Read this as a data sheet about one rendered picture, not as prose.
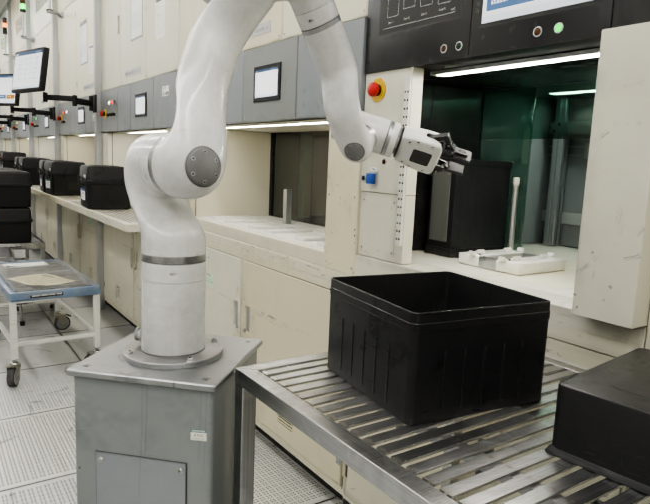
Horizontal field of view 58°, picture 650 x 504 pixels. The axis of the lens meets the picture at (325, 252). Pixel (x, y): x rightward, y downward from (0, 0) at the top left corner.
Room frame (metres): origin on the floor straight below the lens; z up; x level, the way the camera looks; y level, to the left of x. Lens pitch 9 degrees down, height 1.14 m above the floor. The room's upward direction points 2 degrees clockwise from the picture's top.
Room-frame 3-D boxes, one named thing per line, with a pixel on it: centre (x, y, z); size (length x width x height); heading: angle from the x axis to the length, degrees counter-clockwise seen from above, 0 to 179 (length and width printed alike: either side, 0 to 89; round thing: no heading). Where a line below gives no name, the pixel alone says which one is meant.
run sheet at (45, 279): (3.05, 1.49, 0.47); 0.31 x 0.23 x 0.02; 56
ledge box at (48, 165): (4.67, 2.07, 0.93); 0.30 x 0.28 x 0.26; 37
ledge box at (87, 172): (3.68, 1.39, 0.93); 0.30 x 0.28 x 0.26; 32
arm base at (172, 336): (1.11, 0.29, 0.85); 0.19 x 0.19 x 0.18
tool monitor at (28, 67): (4.01, 1.82, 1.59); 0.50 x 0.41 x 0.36; 125
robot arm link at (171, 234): (1.13, 0.31, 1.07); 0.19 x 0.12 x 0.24; 43
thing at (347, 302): (1.01, -0.19, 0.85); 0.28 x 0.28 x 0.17; 27
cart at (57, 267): (3.22, 1.57, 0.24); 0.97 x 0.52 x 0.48; 37
